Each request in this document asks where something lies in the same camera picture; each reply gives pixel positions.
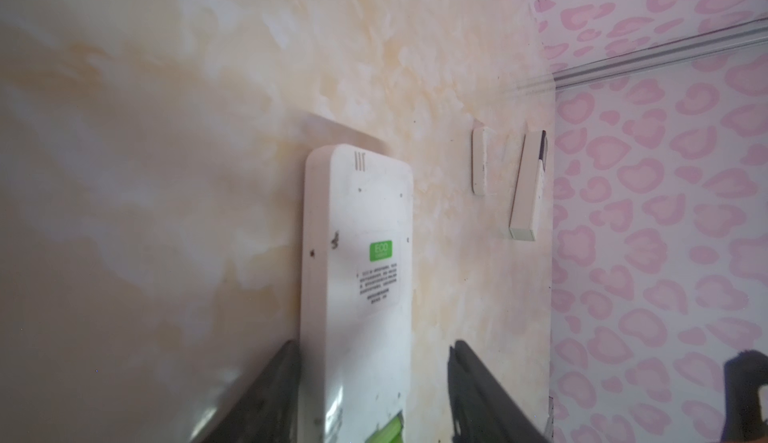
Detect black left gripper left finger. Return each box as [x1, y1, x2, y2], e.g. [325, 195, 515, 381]
[202, 340, 301, 443]

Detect slim white remote with display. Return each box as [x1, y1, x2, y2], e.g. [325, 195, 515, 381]
[509, 130, 548, 242]

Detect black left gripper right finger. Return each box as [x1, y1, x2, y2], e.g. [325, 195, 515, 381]
[447, 340, 548, 443]

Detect green battery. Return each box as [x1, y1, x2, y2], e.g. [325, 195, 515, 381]
[366, 417, 403, 443]

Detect white battery cover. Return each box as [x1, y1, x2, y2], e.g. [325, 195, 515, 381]
[471, 126, 488, 196]

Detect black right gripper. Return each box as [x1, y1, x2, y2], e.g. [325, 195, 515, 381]
[721, 350, 767, 442]

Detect white remote with eco sticker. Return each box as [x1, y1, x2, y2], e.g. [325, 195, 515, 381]
[297, 144, 414, 442]

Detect aluminium corner frame post right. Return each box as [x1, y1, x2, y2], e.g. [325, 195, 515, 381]
[507, 18, 767, 98]

